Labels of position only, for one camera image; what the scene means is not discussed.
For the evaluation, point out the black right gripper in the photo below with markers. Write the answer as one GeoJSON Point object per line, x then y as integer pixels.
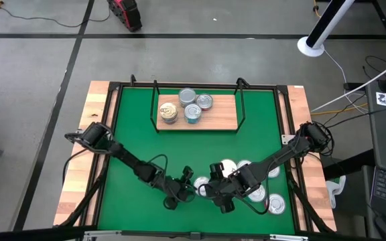
{"type": "Point", "coordinates": [228, 189]}

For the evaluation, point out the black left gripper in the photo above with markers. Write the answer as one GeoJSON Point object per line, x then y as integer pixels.
{"type": "Point", "coordinates": [178, 190]}

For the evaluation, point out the green albacore tuna can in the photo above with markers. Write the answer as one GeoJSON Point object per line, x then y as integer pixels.
{"type": "Point", "coordinates": [200, 183]}

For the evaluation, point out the tall plain silver can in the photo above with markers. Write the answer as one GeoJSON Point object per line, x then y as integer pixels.
{"type": "Point", "coordinates": [187, 96]}

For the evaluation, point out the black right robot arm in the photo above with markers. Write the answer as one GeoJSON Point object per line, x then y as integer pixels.
{"type": "Point", "coordinates": [280, 157]}

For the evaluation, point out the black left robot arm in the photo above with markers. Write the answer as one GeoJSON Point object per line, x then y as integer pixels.
{"type": "Point", "coordinates": [129, 160]}

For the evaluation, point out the green table mat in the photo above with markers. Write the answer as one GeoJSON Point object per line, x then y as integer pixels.
{"type": "Point", "coordinates": [213, 224]}

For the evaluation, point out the white plastic clamp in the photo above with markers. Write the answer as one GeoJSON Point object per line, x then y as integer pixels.
{"type": "Point", "coordinates": [334, 190]}

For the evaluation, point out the red and black tool case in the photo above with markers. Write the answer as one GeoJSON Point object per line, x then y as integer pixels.
{"type": "Point", "coordinates": [126, 13]}

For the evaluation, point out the white pole with round base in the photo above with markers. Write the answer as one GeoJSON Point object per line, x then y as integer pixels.
{"type": "Point", "coordinates": [327, 20]}

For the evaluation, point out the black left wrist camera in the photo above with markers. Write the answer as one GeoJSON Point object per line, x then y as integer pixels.
{"type": "Point", "coordinates": [188, 172]}

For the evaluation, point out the silver aluminium bracket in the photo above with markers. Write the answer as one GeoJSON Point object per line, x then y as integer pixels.
{"type": "Point", "coordinates": [288, 238]}
{"type": "Point", "coordinates": [102, 235]}

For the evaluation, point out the wooden shelf with black frame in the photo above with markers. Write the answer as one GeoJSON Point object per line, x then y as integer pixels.
{"type": "Point", "coordinates": [220, 117]}

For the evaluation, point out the black metal table frame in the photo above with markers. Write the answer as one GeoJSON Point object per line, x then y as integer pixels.
{"type": "Point", "coordinates": [263, 86]}

